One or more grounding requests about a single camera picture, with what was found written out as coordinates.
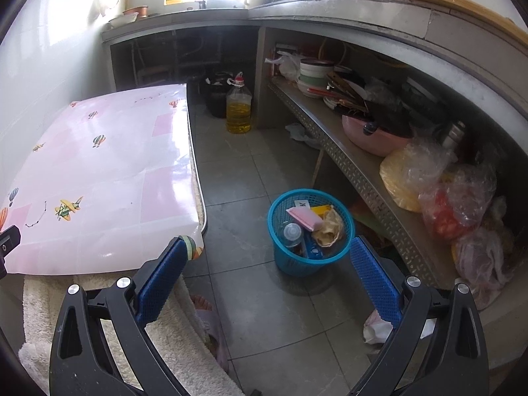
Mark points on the tan paper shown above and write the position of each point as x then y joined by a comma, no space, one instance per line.
331,229

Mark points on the red contents plastic bag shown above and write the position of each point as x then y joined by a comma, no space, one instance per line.
456,204

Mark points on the yellow cooking oil jug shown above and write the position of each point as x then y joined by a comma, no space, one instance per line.
238,106

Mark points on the black bucket under counter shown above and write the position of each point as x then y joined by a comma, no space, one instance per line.
216,88

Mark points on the stacked white green bowls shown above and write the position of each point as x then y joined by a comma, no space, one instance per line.
313,75

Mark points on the steel thermos flask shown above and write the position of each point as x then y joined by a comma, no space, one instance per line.
453,135

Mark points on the pink patterned tablecloth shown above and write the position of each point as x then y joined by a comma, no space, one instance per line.
107,186

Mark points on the white plastic bag on shelf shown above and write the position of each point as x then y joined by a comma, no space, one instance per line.
288,64

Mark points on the copper bowl on counter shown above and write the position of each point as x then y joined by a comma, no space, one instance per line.
141,11

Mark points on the wooden cutting board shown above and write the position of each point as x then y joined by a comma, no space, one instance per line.
483,13

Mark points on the yellow plastic bag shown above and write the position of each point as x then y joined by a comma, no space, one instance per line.
410,171

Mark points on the orange white medicine box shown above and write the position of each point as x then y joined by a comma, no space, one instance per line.
321,210

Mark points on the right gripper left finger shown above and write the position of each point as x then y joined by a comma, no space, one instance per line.
81,362

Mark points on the blue plastic waste basket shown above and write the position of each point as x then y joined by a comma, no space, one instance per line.
285,258

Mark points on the pink plastic basin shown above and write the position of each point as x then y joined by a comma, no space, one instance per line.
379,143

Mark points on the pinkish plastic bag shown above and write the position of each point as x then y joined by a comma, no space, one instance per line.
480,261

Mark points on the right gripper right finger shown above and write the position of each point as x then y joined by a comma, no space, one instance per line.
456,361

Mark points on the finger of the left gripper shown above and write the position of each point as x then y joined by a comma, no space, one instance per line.
9,240

